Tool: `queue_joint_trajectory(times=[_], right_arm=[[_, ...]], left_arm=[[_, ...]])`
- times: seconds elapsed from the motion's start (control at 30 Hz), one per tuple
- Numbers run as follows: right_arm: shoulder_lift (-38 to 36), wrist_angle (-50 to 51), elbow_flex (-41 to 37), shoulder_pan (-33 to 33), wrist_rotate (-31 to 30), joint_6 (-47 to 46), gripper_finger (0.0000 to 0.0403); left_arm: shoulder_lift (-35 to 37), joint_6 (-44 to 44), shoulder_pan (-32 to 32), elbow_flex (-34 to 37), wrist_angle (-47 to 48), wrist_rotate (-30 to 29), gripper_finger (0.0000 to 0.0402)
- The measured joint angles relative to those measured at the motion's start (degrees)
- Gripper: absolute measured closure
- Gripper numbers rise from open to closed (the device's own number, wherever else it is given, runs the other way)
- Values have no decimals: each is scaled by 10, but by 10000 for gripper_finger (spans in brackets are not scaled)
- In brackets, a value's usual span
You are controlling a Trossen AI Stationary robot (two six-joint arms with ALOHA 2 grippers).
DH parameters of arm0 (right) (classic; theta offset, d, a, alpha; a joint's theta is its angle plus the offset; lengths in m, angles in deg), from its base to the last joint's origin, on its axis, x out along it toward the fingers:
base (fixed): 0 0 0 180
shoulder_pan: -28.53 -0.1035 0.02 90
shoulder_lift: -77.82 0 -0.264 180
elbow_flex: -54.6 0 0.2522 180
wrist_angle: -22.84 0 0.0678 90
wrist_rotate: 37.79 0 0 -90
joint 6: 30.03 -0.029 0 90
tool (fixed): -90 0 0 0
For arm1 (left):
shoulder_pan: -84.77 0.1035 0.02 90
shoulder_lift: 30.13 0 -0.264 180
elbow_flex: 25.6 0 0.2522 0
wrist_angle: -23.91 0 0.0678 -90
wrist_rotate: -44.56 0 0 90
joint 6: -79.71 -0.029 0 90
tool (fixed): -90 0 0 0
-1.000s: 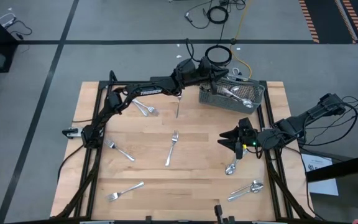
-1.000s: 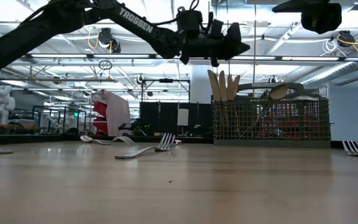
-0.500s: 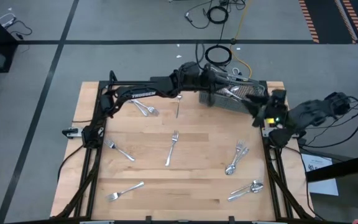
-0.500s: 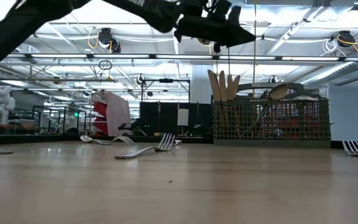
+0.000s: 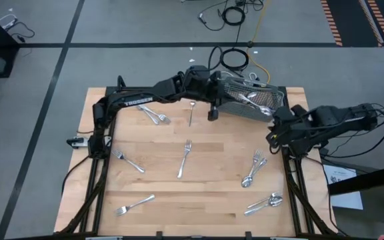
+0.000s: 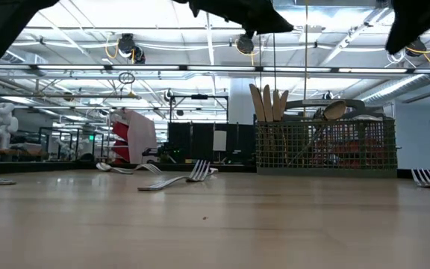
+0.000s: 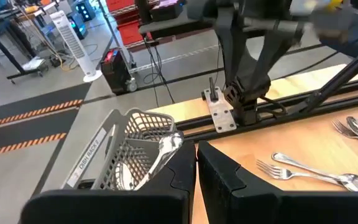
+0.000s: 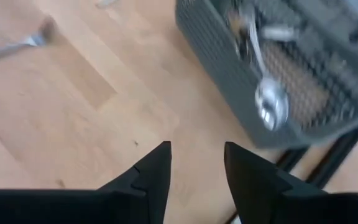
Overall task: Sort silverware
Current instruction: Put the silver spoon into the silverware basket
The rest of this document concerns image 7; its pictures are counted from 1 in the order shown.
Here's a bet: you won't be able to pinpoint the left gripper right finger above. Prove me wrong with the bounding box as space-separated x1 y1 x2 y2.
197 140 358 224

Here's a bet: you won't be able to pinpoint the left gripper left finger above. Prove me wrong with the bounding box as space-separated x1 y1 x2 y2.
19 141 198 224

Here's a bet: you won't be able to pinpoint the silver fork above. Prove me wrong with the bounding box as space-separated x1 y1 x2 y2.
255 159 346 187
331 119 358 149

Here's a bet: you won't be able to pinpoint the grey mesh cutlery basket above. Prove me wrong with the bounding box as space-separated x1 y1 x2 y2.
61 107 180 191

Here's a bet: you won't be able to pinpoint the black orange striped floor mat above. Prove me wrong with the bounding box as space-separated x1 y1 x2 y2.
0 82 92 130
0 108 80 159

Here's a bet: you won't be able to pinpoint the black box red top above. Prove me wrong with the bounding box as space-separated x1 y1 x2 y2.
100 48 138 96

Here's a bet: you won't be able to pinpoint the small black box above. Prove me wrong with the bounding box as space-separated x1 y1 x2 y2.
149 0 186 22

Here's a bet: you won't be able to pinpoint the white tower fan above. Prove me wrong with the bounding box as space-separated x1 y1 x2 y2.
50 10 103 83

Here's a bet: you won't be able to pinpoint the black standing desk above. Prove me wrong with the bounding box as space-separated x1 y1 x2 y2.
0 6 49 85

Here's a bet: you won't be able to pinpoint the yellow cable tag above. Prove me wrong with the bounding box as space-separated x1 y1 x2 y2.
326 0 344 12

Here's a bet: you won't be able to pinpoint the black aluminium table frame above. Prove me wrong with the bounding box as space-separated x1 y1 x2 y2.
174 40 358 144

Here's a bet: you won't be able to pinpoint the metal clamp bracket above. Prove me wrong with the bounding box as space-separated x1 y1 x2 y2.
201 77 238 134

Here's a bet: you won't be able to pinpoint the wire rack red bins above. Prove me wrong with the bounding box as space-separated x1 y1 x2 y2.
96 0 167 74

